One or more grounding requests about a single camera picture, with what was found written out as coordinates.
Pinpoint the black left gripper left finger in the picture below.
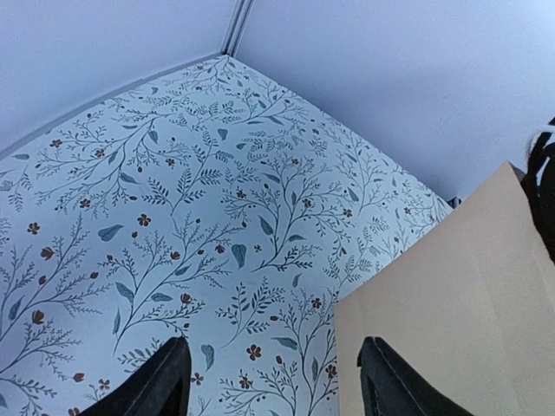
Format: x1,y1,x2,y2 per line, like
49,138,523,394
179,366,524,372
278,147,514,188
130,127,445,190
82,337,192,416

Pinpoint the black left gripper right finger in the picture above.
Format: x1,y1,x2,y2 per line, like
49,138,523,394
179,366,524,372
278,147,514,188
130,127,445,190
357,336,472,416

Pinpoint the kraft paper takeout bag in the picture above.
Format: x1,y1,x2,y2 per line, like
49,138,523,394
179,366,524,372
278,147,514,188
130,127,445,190
334,164,554,415

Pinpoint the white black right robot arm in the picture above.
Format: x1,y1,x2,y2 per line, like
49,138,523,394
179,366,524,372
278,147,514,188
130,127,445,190
521,119,554,261

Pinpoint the floral patterned table mat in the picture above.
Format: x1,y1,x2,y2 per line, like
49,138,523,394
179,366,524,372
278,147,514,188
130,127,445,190
1,56,450,415

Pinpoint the right aluminium frame post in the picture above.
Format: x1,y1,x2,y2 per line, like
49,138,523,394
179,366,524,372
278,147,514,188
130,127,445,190
220,0,254,56

